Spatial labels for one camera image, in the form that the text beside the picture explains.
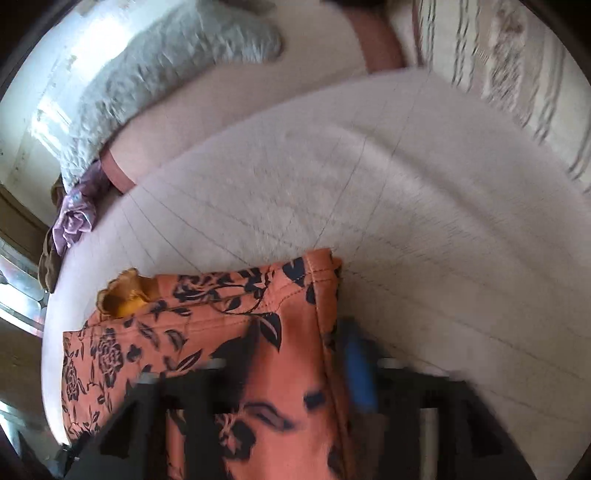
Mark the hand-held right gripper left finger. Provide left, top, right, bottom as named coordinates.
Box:
left=68, top=359, right=228, bottom=480

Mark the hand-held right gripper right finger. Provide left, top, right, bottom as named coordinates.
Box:
left=343, top=320, right=537, bottom=480

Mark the orange black floral shirt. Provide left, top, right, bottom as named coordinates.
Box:
left=61, top=247, right=372, bottom=480

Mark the bed with pale checked sheet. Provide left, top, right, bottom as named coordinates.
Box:
left=41, top=67, right=591, bottom=480

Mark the stained glass window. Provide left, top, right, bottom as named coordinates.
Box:
left=0, top=249, right=51, bottom=335

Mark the brown garment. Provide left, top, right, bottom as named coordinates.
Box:
left=38, top=174, right=68, bottom=294

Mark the purple floral cloth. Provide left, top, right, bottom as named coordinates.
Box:
left=50, top=159, right=112, bottom=257

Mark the pale pink rolled bedding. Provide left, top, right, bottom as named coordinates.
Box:
left=99, top=7, right=408, bottom=193

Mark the striped floral patchwork cushion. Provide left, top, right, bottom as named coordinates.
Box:
left=411, top=0, right=591, bottom=185

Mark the grey quilted blanket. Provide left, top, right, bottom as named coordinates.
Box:
left=59, top=0, right=284, bottom=188

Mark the brown wooden window frame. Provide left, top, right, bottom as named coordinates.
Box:
left=0, top=184, right=52, bottom=261

